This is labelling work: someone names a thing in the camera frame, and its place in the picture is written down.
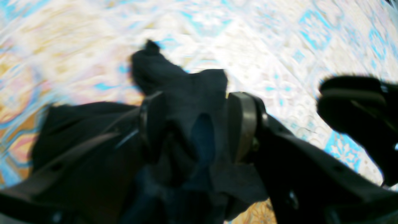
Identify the patterned tablecloth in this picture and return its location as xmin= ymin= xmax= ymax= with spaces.
xmin=1 ymin=0 xmax=397 ymax=224

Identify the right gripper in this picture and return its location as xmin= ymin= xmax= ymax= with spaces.
xmin=317 ymin=76 xmax=398 ymax=187

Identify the black t-shirt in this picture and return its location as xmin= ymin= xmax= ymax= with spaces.
xmin=31 ymin=40 xmax=268 ymax=224

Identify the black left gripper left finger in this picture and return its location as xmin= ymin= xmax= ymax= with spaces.
xmin=1 ymin=91 xmax=167 ymax=224

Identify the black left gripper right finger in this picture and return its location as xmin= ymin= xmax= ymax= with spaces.
xmin=227 ymin=92 xmax=397 ymax=224

